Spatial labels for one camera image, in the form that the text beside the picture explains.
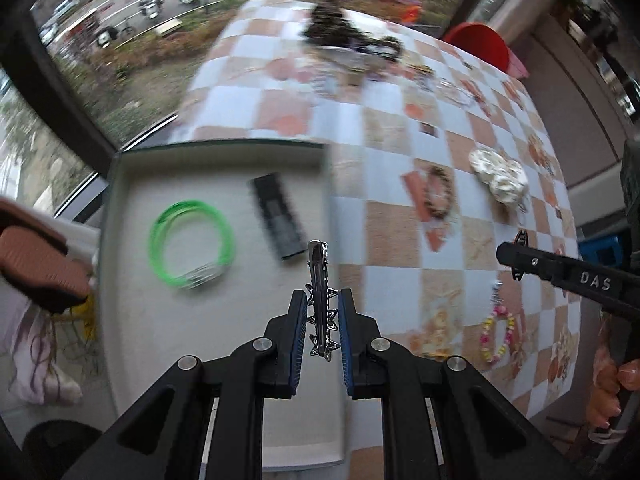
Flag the black round stool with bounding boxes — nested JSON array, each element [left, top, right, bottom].
[[22, 420, 104, 480]]

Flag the black rectangular hair clip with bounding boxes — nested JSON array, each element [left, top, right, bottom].
[[249, 172, 307, 262]]

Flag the colourful bead bracelet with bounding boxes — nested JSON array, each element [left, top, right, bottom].
[[479, 280, 518, 366]]

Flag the brown spiral hair tie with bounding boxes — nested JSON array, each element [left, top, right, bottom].
[[361, 35, 404, 59]]

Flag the red plastic chair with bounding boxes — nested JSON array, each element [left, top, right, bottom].
[[442, 22, 512, 74]]

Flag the leopard print scrunchie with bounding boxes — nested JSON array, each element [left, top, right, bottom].
[[302, 0, 372, 47]]

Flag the brown bead bracelet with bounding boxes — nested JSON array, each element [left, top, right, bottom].
[[424, 166, 457, 221]]

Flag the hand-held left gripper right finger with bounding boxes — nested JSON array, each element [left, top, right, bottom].
[[337, 288, 576, 480]]

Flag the green translucent bracelet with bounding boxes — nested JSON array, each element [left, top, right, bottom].
[[148, 200, 236, 292]]

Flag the black claw hair clip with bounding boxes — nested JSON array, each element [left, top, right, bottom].
[[510, 229, 531, 282]]

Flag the checkered printed tablecloth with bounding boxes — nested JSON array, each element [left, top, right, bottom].
[[167, 0, 583, 461]]

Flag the silver star hair clip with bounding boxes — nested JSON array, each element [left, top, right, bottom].
[[306, 239, 342, 362]]

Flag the white shallow box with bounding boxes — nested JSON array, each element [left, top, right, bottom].
[[97, 140, 352, 472]]

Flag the brown-soled slipper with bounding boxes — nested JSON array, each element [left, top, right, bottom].
[[0, 197, 69, 256], [0, 225, 95, 314]]

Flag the white polka dot scrunchie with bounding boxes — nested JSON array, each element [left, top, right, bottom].
[[469, 147, 531, 209]]

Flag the pink cloth bag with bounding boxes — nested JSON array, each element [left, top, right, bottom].
[[7, 287, 84, 407]]

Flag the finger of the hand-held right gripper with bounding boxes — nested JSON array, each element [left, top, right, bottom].
[[496, 241, 627, 312]]

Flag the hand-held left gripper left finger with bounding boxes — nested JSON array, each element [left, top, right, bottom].
[[62, 290, 308, 480]]

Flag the black window frame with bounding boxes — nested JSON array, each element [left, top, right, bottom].
[[0, 0, 179, 157]]

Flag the person's right hand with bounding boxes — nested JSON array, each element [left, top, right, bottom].
[[585, 331, 640, 441]]

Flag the clear claw hair clip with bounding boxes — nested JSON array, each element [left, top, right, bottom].
[[320, 45, 372, 71]]

